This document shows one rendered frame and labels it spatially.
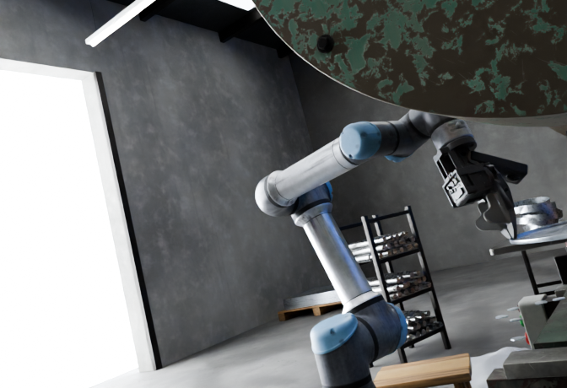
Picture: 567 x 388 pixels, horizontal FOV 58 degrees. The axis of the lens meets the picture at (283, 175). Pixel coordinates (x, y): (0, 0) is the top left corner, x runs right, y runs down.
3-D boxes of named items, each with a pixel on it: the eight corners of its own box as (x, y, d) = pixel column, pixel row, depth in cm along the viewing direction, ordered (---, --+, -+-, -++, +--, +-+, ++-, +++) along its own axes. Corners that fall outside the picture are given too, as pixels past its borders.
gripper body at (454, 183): (454, 212, 101) (429, 161, 106) (492, 202, 103) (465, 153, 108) (469, 195, 94) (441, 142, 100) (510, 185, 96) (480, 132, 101)
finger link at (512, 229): (492, 245, 94) (469, 202, 98) (520, 237, 95) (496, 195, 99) (499, 239, 91) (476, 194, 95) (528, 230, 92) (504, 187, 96)
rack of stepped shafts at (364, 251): (412, 371, 300) (369, 214, 313) (361, 367, 337) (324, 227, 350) (456, 347, 324) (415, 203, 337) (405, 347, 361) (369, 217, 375)
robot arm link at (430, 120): (423, 104, 116) (450, 79, 110) (444, 143, 111) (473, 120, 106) (400, 99, 112) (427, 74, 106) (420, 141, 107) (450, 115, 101)
